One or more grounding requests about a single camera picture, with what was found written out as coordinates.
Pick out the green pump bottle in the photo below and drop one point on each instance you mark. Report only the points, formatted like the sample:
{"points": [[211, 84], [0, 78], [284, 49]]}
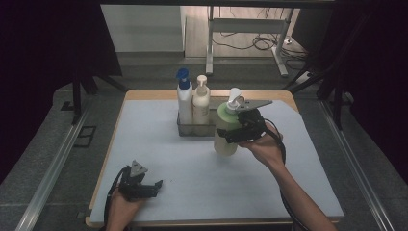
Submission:
{"points": [[224, 149]]}

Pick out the white metal desk frame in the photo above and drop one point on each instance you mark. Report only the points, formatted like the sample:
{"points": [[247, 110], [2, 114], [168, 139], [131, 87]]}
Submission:
{"points": [[247, 25]]}

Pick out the aluminium floor rail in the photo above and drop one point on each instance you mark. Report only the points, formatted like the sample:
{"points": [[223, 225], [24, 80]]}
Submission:
{"points": [[51, 173], [356, 166]]}

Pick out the white bottle with blue pump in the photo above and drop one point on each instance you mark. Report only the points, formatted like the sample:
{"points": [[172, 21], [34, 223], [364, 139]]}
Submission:
{"points": [[185, 102]]}

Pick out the white cabinet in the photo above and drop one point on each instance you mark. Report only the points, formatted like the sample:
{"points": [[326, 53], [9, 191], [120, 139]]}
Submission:
{"points": [[144, 29]]}

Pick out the dark curtain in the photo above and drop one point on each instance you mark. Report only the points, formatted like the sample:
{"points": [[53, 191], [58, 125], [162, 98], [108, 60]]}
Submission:
{"points": [[378, 64], [38, 64]]}

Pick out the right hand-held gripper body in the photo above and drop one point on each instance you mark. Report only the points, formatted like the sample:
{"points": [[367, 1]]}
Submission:
{"points": [[251, 123]]}

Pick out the white floor plug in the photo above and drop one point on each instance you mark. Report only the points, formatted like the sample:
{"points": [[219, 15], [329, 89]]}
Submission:
{"points": [[288, 41]]}

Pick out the metal mesh basket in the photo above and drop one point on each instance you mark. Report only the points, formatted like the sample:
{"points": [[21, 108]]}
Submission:
{"points": [[195, 130]]}

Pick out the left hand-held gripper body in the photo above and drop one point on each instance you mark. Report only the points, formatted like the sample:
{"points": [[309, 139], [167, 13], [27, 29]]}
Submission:
{"points": [[136, 191]]}

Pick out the cream pump bottle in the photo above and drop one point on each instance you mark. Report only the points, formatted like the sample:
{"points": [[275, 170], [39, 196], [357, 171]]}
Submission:
{"points": [[201, 106]]}

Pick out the black metal stand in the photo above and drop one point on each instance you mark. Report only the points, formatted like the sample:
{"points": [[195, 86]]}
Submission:
{"points": [[77, 96], [336, 96]]}

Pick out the person's right hand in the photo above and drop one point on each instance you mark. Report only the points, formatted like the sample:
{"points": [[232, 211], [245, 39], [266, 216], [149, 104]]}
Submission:
{"points": [[264, 149]]}

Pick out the person's left hand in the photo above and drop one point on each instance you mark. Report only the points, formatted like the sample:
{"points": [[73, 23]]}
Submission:
{"points": [[122, 210]]}

